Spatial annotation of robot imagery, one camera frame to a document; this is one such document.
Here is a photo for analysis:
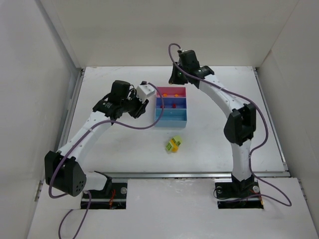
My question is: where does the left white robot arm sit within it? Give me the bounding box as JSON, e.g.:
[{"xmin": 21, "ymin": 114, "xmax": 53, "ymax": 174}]
[{"xmin": 44, "ymin": 80, "xmax": 156, "ymax": 198}]

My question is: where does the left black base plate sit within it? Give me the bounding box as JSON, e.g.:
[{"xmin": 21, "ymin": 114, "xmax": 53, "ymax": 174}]
[{"xmin": 89, "ymin": 182, "xmax": 128, "ymax": 210}]

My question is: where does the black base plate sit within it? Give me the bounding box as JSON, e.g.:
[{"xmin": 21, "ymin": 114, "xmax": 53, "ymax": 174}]
[
  {"xmin": 213, "ymin": 182, "xmax": 264, "ymax": 209},
  {"xmin": 89, "ymin": 182, "xmax": 128, "ymax": 210}
]

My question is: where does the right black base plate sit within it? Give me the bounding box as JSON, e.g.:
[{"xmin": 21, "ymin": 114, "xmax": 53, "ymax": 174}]
[{"xmin": 213, "ymin": 182, "xmax": 264, "ymax": 209}]

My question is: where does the light blue container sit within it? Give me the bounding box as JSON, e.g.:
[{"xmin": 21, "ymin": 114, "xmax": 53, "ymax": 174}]
[{"xmin": 155, "ymin": 109, "xmax": 187, "ymax": 128}]

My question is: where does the pink container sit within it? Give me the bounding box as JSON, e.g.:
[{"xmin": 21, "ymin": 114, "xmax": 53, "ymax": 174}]
[{"xmin": 157, "ymin": 87, "xmax": 186, "ymax": 98}]

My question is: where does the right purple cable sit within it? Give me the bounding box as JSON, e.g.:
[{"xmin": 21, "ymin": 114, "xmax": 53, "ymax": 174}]
[{"xmin": 168, "ymin": 43, "xmax": 293, "ymax": 207}]

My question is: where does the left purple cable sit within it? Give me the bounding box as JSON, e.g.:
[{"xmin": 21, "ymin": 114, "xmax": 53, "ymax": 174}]
[{"xmin": 48, "ymin": 82, "xmax": 165, "ymax": 239}]

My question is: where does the purple cable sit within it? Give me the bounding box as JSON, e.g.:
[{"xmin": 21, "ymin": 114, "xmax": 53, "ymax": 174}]
[
  {"xmin": 168, "ymin": 43, "xmax": 293, "ymax": 207},
  {"xmin": 48, "ymin": 82, "xmax": 165, "ymax": 239}
]

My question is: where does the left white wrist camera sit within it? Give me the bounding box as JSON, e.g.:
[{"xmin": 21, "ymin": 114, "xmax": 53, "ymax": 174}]
[{"xmin": 136, "ymin": 81, "xmax": 155, "ymax": 103}]

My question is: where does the yellow green lego cluster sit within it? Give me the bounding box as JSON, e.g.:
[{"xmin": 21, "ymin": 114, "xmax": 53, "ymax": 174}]
[{"xmin": 165, "ymin": 135, "xmax": 182, "ymax": 153}]

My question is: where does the dark blue container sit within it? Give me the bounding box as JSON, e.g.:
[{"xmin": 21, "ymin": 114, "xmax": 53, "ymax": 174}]
[{"xmin": 156, "ymin": 97, "xmax": 187, "ymax": 109}]

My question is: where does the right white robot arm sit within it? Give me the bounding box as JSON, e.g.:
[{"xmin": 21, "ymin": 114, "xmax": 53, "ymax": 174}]
[{"xmin": 169, "ymin": 49, "xmax": 256, "ymax": 199}]

